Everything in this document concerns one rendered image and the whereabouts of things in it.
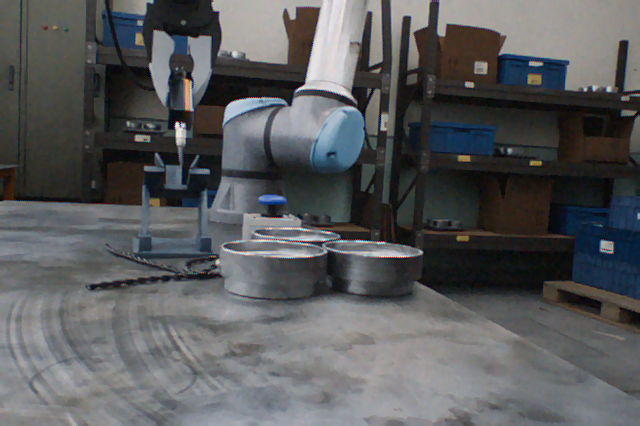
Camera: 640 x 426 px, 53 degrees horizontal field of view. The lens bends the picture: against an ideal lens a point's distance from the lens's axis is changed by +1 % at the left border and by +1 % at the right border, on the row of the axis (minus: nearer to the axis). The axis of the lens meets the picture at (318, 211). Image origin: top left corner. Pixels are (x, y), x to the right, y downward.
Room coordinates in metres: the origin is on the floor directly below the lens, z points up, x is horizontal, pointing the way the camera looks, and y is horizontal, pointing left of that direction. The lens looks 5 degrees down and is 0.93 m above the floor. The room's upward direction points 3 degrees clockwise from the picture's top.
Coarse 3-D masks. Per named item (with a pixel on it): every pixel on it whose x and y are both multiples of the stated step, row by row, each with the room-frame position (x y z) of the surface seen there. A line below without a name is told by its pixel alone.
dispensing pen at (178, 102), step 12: (180, 72) 0.83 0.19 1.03; (180, 84) 0.80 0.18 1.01; (180, 96) 0.79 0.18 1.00; (168, 108) 0.82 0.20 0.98; (180, 108) 0.78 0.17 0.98; (168, 120) 0.80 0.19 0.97; (180, 120) 0.79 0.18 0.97; (180, 132) 0.78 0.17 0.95; (180, 144) 0.78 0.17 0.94; (180, 156) 0.77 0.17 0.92; (180, 168) 0.76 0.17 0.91
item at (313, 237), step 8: (256, 232) 0.76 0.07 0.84; (264, 232) 0.77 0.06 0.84; (272, 232) 0.78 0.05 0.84; (280, 232) 0.79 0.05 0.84; (288, 232) 0.79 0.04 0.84; (296, 232) 0.79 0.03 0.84; (304, 232) 0.79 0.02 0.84; (312, 232) 0.79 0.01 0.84; (320, 232) 0.79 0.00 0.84; (328, 232) 0.78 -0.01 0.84; (280, 240) 0.70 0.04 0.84; (288, 240) 0.69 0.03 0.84; (296, 240) 0.69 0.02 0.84; (304, 240) 0.69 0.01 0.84; (312, 240) 0.70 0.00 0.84; (320, 240) 0.70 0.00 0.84; (328, 240) 0.71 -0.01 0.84; (336, 240) 0.72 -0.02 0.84
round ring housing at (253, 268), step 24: (240, 240) 0.66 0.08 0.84; (264, 240) 0.67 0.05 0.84; (240, 264) 0.58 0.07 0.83; (264, 264) 0.57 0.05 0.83; (288, 264) 0.57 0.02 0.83; (312, 264) 0.59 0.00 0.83; (240, 288) 0.58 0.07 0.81; (264, 288) 0.58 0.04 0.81; (288, 288) 0.58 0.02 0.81; (312, 288) 0.60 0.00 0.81
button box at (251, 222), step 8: (248, 216) 0.87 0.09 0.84; (256, 216) 0.88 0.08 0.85; (264, 216) 0.87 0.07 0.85; (272, 216) 0.87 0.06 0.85; (280, 216) 0.88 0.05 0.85; (288, 216) 0.91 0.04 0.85; (248, 224) 0.86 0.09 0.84; (256, 224) 0.85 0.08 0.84; (264, 224) 0.85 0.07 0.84; (272, 224) 0.85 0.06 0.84; (280, 224) 0.86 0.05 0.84; (288, 224) 0.86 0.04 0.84; (296, 224) 0.86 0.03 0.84; (248, 232) 0.85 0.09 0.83
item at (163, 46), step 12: (156, 36) 0.80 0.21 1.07; (168, 36) 0.81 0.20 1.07; (156, 48) 0.80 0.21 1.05; (168, 48) 0.81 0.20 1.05; (156, 60) 0.80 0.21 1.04; (168, 60) 0.81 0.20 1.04; (156, 72) 0.80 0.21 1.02; (168, 72) 0.81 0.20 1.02; (156, 84) 0.81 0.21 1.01; (168, 84) 0.81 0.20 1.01; (168, 96) 0.81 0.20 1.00
